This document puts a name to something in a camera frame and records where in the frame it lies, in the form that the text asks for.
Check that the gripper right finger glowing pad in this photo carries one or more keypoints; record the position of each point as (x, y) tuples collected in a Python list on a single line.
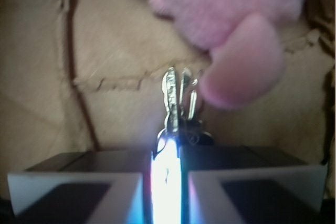
[(249, 185)]

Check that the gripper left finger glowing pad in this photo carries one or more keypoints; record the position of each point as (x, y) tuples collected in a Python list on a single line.
[(84, 187)]

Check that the silver key bunch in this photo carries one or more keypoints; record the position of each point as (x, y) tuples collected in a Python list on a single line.
[(181, 124)]

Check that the brown paper bag liner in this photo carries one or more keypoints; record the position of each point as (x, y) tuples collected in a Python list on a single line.
[(78, 75)]

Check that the pink plush bunny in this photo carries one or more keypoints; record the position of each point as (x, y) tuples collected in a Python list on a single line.
[(241, 37)]

